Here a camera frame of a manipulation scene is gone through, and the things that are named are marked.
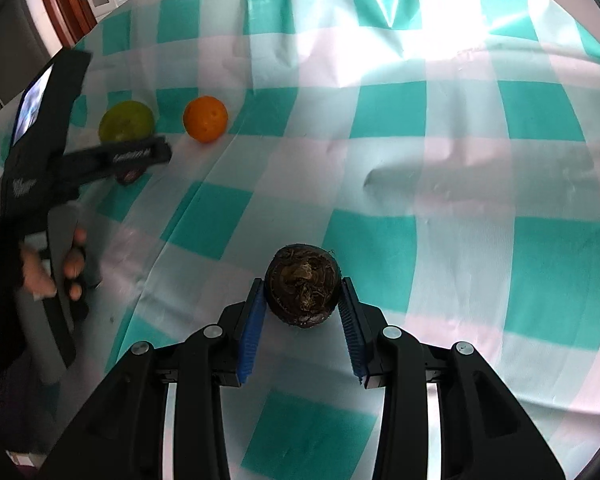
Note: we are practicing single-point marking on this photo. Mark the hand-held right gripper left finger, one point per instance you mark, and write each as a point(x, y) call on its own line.
point(250, 332)

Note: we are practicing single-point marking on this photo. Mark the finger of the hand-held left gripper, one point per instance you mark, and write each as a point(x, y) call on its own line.
point(125, 157)

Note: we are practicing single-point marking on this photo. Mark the person's left hand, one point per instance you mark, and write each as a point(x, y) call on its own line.
point(75, 260)

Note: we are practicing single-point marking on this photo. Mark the large orange tangerine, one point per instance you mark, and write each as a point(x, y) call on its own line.
point(205, 119)

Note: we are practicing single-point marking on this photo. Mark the brown wooden post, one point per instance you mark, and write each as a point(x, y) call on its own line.
point(65, 0)

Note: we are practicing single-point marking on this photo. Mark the teal white checkered tablecloth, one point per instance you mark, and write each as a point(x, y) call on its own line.
point(430, 160)

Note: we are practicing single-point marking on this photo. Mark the yellow-green pear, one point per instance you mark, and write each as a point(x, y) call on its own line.
point(125, 121)

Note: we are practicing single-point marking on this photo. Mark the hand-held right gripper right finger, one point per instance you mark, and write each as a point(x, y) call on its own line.
point(352, 332)

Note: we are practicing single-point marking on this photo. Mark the small dark water chestnut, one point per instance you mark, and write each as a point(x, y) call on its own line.
point(130, 178)

